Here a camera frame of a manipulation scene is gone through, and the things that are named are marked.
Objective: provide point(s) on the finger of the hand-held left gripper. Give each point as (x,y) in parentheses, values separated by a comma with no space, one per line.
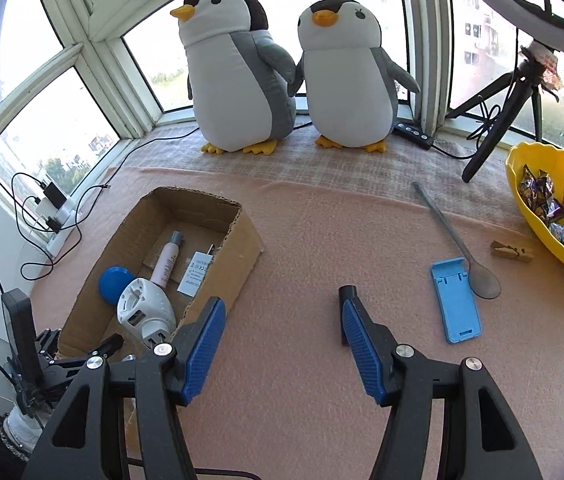
(104,346)

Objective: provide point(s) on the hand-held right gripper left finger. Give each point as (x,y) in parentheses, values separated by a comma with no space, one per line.
(204,350)

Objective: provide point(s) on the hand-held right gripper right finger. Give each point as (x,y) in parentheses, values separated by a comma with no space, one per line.
(362,345)

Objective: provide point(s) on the white plug-in repellent heater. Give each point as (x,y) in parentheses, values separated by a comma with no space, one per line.
(144,305)

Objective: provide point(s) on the blue ball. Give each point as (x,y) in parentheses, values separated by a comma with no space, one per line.
(114,285)

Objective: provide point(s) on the white power adapter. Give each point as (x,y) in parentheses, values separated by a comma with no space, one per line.
(196,272)

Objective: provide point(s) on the pink tube with grey cap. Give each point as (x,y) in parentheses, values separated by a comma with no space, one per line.
(164,265)

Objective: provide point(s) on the cardboard box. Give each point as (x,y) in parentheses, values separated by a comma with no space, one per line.
(232,255)

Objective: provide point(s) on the person's left forearm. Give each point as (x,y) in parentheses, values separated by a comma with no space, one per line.
(17,435)

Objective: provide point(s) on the blue phone stand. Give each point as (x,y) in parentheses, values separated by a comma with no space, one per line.
(454,305)

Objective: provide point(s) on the white power strip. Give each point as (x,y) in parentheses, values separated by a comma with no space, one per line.
(63,235)

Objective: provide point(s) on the small black plug adapter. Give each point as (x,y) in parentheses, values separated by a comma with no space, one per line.
(52,224)

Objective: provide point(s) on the white charger block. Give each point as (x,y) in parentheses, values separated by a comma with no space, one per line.
(45,207)

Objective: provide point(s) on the long grey spoon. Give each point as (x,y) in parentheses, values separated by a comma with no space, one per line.
(484,285)

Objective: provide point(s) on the black charger block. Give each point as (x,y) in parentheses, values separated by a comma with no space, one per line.
(53,191)

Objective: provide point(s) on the wooden clothespin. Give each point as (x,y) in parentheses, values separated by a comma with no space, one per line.
(512,251)

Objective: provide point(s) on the plaid cloth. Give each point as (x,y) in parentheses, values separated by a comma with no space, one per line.
(312,165)

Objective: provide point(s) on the black inline controller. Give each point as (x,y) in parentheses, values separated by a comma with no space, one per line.
(413,135)

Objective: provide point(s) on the pile of wrapped candies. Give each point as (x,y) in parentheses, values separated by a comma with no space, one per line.
(542,195)

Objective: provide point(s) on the black tripod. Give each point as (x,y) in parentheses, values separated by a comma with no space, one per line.
(492,133)

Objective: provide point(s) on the small penguin plush toy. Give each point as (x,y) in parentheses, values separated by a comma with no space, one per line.
(352,85)

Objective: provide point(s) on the large penguin plush toy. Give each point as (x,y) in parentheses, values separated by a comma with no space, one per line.
(227,85)

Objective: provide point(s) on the yellow plastic bowl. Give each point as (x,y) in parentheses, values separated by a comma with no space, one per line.
(557,160)

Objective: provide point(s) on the white window frame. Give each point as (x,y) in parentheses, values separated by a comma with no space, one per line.
(112,15)

